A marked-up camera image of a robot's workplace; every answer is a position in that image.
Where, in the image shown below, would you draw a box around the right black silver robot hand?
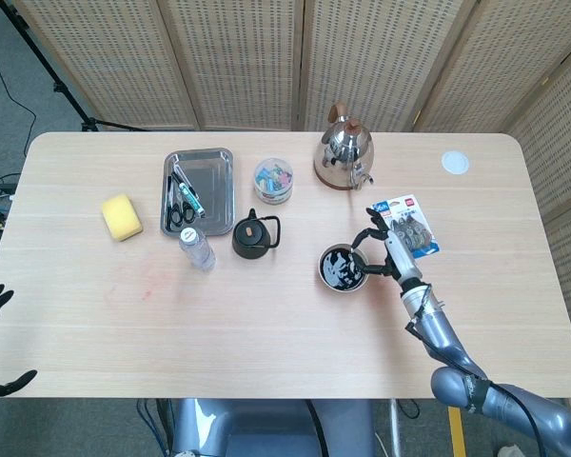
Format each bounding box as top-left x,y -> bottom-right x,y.
348,207 -> 424,288

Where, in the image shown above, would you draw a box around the cup of black coffee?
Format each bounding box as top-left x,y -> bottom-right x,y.
318,243 -> 369,293

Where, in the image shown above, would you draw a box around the blue correction tape pack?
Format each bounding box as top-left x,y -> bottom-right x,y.
371,193 -> 443,262

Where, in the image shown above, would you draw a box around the white round table grommet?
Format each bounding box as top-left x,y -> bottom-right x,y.
440,149 -> 471,175

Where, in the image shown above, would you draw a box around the stainless steel kettle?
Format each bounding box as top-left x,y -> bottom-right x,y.
312,102 -> 376,192

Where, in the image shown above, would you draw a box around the clear jar of binder clips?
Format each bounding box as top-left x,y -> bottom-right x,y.
253,158 -> 296,206

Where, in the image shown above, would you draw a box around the small black teapot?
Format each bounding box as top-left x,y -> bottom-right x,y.
231,208 -> 282,261

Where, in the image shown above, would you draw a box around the yellow sponge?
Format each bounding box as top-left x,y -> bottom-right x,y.
100,192 -> 145,243

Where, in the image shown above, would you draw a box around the grey metal table leg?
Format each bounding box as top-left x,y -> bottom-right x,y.
388,398 -> 404,457

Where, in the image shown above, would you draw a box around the stainless steel tray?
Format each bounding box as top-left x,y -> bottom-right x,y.
160,147 -> 235,238

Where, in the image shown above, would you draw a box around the clear plastic water bottle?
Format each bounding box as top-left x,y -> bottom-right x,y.
178,227 -> 217,272

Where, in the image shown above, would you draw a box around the black scissors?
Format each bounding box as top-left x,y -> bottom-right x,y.
166,164 -> 197,226

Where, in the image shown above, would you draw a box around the grey robot torso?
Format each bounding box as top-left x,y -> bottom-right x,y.
168,398 -> 380,457

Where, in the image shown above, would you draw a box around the green white marker pen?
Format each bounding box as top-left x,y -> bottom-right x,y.
173,164 -> 205,218

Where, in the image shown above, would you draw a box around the black tripod stand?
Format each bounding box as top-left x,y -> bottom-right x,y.
0,0 -> 151,133

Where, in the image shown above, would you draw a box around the wooden rattan folding screen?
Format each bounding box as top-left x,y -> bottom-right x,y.
11,0 -> 571,306

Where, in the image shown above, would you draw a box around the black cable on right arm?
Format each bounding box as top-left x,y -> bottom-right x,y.
405,285 -> 548,457

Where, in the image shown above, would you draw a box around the thin black floor cable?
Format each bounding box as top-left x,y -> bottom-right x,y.
0,16 -> 39,158

